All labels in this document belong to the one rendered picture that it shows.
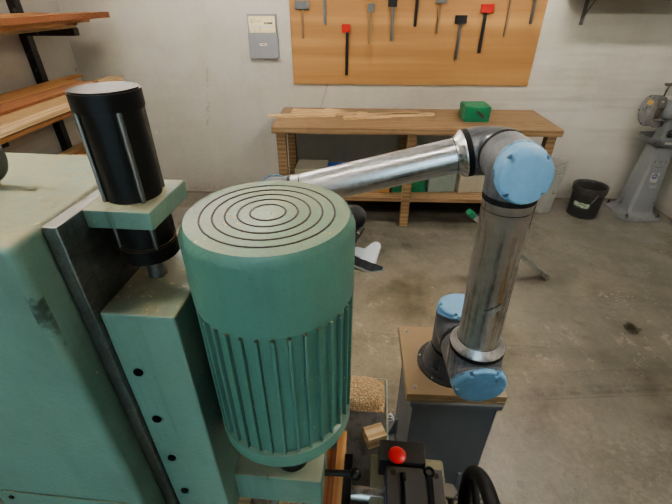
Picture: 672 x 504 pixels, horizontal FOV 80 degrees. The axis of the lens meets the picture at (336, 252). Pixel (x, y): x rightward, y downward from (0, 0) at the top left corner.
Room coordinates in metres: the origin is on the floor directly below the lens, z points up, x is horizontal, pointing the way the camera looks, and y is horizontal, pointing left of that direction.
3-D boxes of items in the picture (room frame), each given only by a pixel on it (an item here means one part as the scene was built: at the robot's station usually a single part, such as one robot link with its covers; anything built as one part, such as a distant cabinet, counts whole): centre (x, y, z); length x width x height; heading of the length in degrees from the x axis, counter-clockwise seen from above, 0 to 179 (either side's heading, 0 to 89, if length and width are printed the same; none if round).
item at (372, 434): (0.49, -0.08, 0.92); 0.04 x 0.03 x 0.03; 108
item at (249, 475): (0.36, 0.09, 1.03); 0.14 x 0.07 x 0.09; 85
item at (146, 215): (0.37, 0.21, 1.54); 0.08 x 0.08 x 0.17; 85
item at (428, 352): (0.99, -0.41, 0.64); 0.19 x 0.19 x 0.10
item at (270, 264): (0.36, 0.07, 1.35); 0.18 x 0.18 x 0.31
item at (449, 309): (0.98, -0.41, 0.77); 0.17 x 0.15 x 0.18; 179
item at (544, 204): (3.42, -1.90, 0.24); 0.31 x 0.29 x 0.47; 87
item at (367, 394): (0.61, -0.04, 0.92); 0.14 x 0.09 x 0.04; 85
